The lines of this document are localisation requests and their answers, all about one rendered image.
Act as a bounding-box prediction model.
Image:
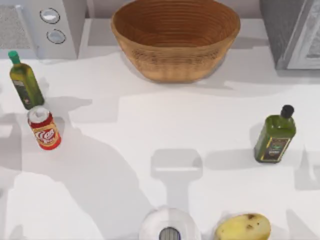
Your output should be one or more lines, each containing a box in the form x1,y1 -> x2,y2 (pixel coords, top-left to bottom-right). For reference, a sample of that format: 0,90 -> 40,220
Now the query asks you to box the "brown woven basket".
110,0 -> 241,84

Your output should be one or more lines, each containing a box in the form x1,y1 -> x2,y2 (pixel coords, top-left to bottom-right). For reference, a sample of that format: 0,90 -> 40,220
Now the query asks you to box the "white paper roll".
138,206 -> 202,240

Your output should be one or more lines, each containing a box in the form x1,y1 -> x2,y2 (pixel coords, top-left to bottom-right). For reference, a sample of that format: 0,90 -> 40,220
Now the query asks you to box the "green bottle with black cap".
253,104 -> 297,164

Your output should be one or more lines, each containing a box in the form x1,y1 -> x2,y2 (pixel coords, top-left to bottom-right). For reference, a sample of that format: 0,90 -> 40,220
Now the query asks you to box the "yellow bread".
215,212 -> 272,240

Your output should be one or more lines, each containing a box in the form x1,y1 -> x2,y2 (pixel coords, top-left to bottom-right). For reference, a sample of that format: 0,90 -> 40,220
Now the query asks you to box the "red and white can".
27,105 -> 62,151

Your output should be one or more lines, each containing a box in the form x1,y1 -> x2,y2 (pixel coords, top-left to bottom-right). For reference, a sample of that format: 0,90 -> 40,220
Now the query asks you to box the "pale microwave oven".
0,0 -> 88,60

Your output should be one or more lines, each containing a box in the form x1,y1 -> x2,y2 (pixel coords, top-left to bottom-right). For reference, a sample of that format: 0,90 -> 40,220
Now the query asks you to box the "grey cabinet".
259,0 -> 320,71

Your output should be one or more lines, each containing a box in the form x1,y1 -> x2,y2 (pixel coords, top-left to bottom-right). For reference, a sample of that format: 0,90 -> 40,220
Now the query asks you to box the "microwave knob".
46,28 -> 67,45
39,7 -> 61,24

